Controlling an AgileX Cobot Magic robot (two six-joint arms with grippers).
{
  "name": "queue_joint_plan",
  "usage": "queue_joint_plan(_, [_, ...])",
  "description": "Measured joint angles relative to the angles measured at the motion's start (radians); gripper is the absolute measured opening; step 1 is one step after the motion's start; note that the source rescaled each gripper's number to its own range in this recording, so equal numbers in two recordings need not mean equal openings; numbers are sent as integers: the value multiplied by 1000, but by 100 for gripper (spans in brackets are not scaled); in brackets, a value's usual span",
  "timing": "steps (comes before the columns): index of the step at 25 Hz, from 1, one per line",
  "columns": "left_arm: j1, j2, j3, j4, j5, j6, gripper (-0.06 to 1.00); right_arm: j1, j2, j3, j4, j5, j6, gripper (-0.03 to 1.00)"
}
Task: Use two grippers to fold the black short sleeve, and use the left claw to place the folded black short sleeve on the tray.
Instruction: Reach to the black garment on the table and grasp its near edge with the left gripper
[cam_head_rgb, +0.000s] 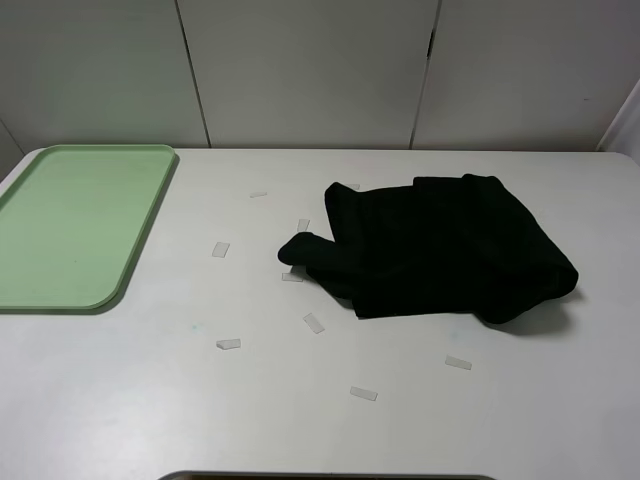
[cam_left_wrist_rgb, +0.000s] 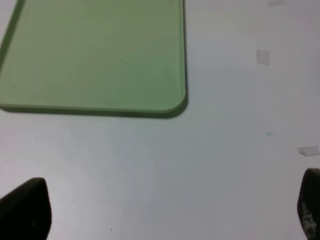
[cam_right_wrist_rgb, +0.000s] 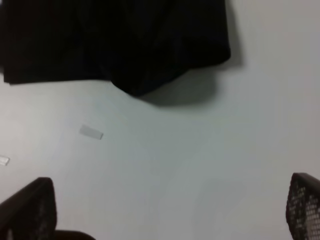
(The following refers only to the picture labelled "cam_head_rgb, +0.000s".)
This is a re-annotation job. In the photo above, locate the black short sleeve shirt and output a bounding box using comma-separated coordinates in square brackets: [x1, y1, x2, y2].
[278, 174, 579, 324]

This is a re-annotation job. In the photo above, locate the green plastic tray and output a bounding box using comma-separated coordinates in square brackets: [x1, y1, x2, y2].
[1, 145, 178, 312]

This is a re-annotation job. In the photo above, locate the clear tape piece middle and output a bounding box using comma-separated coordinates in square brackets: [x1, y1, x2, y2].
[303, 313, 325, 334]

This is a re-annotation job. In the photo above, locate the clear tape piece front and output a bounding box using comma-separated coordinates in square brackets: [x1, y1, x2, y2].
[350, 386, 378, 402]

